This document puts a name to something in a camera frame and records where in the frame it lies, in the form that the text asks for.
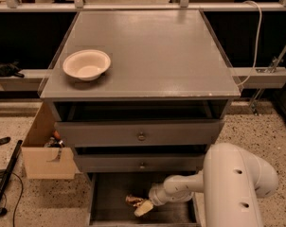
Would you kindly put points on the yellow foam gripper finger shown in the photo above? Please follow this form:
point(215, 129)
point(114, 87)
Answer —
point(143, 208)

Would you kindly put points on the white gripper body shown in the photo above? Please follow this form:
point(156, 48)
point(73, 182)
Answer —
point(156, 196)

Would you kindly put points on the grey middle drawer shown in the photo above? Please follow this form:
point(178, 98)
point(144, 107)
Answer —
point(138, 162)

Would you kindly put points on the grey drawer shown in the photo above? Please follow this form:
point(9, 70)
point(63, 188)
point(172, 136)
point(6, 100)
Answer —
point(141, 133)
point(138, 162)
point(108, 206)

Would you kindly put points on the grey bottom drawer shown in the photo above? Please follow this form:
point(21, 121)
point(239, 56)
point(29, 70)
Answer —
point(108, 206)

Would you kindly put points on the grey drawer cabinet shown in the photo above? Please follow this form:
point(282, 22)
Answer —
point(165, 66)

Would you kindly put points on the grey top drawer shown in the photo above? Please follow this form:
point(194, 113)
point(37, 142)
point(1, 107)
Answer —
point(141, 133)

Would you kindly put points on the items in cardboard box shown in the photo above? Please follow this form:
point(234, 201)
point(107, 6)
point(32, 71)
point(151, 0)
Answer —
point(55, 141)

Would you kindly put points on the cardboard box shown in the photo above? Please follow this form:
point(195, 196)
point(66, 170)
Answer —
point(39, 160)

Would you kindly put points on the black bar on floor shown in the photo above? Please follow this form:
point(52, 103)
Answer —
point(8, 171)

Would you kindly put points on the white bowl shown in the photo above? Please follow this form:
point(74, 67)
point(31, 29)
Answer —
point(86, 65)

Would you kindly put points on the black tool on floor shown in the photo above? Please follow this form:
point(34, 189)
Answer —
point(4, 140)

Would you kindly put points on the black object on ledge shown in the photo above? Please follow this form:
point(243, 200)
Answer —
point(10, 69)

